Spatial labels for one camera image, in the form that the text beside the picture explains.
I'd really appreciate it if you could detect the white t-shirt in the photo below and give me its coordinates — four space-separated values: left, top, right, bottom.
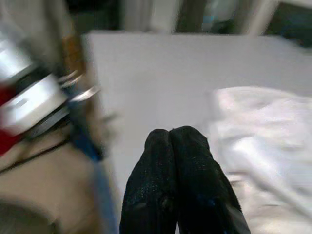
207 87 312 234

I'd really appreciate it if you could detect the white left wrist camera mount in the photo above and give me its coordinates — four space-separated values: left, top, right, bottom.
0 73 70 134

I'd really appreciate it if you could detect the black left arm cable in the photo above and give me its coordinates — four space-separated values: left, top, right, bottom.
0 141 71 174

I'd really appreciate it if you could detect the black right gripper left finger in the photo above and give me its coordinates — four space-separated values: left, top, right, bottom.
119 128 180 234

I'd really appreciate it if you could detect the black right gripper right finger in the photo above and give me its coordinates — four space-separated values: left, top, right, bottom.
170 126 252 234

